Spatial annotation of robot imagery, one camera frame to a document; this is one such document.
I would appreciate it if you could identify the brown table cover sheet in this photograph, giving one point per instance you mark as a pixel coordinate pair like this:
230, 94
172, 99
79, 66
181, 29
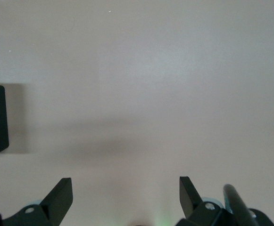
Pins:
136, 70

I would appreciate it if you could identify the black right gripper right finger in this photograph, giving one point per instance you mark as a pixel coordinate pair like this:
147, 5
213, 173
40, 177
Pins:
188, 195

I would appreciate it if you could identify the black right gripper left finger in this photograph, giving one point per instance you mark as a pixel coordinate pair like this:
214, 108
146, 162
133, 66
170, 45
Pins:
56, 202

